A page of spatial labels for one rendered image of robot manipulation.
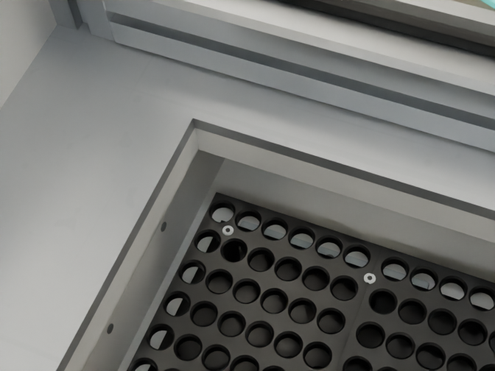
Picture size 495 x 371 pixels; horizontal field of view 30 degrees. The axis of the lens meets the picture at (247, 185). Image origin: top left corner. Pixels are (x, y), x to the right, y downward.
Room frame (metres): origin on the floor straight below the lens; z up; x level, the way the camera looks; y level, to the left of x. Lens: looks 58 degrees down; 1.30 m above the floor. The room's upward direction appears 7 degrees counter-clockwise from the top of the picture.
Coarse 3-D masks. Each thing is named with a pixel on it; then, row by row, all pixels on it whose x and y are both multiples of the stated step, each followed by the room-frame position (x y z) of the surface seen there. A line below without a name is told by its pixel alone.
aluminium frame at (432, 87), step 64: (64, 0) 0.33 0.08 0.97; (128, 0) 0.31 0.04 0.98; (192, 0) 0.29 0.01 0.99; (256, 0) 0.29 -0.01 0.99; (320, 0) 0.28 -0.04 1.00; (192, 64) 0.29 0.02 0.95; (256, 64) 0.28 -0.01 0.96; (320, 64) 0.26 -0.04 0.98; (384, 64) 0.25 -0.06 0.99; (448, 64) 0.24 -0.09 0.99; (448, 128) 0.23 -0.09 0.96
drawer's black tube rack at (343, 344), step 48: (192, 240) 0.22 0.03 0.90; (240, 240) 0.22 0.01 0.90; (192, 288) 0.20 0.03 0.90; (240, 288) 0.21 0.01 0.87; (288, 288) 0.19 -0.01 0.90; (336, 288) 0.20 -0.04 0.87; (384, 288) 0.18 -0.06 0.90; (144, 336) 0.17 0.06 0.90; (192, 336) 0.17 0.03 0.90; (240, 336) 0.17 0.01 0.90; (288, 336) 0.17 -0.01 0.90; (336, 336) 0.16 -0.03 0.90; (384, 336) 0.16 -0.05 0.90; (432, 336) 0.16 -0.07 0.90; (480, 336) 0.16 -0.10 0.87
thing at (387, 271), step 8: (240, 224) 0.26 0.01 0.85; (248, 224) 0.26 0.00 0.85; (264, 232) 0.25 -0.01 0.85; (272, 232) 0.25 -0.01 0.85; (296, 240) 0.24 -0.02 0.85; (320, 248) 0.23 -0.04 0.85; (360, 264) 0.22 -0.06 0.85; (384, 272) 0.22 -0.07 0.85; (392, 272) 0.21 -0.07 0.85; (400, 272) 0.21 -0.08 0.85; (416, 280) 0.21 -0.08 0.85; (424, 280) 0.21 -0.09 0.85
